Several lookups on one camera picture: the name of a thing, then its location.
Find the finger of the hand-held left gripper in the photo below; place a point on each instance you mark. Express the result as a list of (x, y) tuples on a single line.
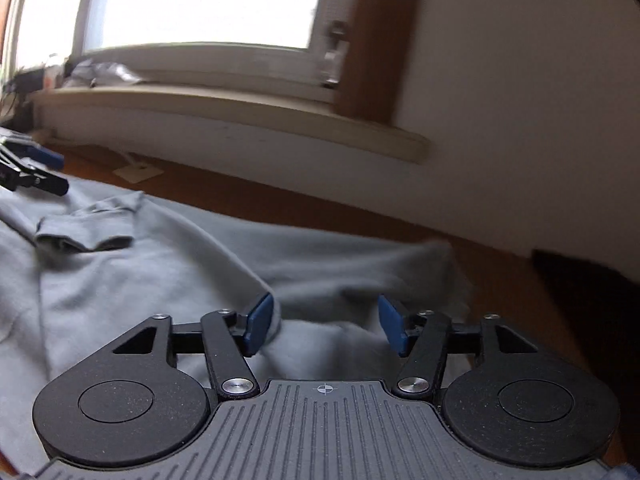
[(47, 159), (50, 185)]

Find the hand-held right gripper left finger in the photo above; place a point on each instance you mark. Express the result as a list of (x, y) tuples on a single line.
[(260, 320)]

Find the black box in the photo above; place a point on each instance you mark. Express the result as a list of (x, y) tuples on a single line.
[(30, 80)]

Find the clear plastic bag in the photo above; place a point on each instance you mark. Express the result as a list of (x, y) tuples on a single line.
[(105, 71)]

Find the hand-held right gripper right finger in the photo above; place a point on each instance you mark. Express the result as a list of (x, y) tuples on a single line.
[(392, 322)]

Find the wooden window frame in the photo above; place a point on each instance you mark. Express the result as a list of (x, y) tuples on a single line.
[(380, 35)]

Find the grey sweater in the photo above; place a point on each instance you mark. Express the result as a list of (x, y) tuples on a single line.
[(175, 270)]

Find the white framed window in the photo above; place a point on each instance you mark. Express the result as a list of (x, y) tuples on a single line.
[(200, 0)]

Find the white flat card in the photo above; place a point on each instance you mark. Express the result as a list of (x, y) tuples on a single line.
[(137, 171)]

